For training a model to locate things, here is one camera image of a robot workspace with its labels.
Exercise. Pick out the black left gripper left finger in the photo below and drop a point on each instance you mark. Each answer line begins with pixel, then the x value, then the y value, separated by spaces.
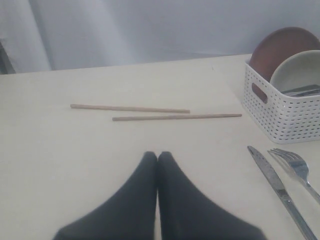
pixel 129 214

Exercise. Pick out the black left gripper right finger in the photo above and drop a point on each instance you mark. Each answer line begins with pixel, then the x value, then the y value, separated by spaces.
pixel 187 214

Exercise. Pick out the wooden chopstick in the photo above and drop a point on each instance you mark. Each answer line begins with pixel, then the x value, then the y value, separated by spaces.
pixel 129 109
pixel 175 117

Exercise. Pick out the steel fork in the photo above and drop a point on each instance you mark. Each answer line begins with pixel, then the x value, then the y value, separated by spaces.
pixel 299 166

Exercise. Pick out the steel table knife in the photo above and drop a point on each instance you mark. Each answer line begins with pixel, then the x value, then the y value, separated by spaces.
pixel 279 188

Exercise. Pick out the grey ceramic bowl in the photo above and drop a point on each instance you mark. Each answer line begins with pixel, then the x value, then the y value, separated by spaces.
pixel 299 70

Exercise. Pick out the white perforated plastic basket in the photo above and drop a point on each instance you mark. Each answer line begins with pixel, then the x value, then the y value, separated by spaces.
pixel 283 119

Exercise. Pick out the brown wooden plate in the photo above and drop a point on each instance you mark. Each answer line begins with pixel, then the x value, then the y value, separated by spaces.
pixel 279 46

